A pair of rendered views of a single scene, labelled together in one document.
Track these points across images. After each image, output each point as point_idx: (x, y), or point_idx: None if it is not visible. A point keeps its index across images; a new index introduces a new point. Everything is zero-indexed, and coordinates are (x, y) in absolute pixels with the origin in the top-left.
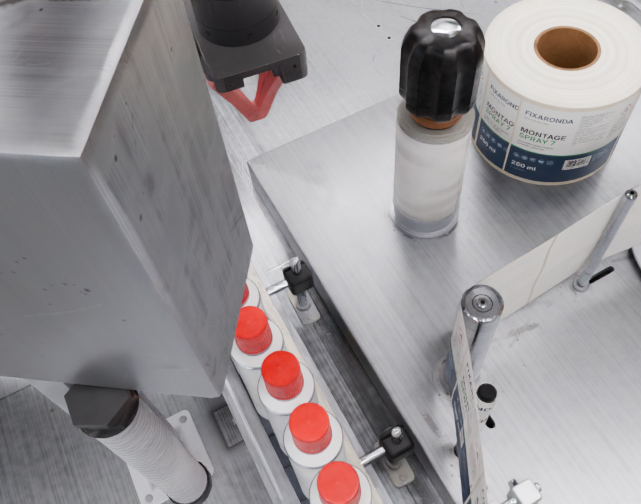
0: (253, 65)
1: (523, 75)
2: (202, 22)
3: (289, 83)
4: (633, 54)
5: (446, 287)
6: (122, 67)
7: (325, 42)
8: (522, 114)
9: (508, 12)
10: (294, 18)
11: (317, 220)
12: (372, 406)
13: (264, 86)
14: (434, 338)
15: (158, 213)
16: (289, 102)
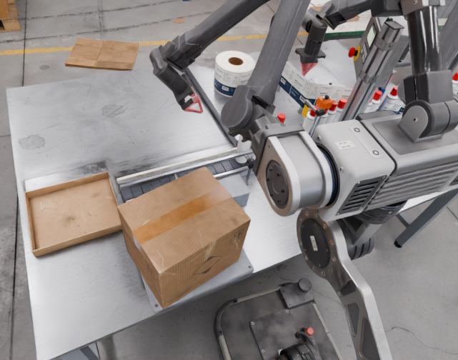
0: (322, 51)
1: (244, 68)
2: (318, 51)
3: (193, 136)
4: (239, 53)
5: (279, 109)
6: None
7: (176, 125)
8: (250, 74)
9: (221, 66)
10: (160, 131)
11: None
12: None
13: (305, 66)
14: (293, 113)
15: None
16: (203, 136)
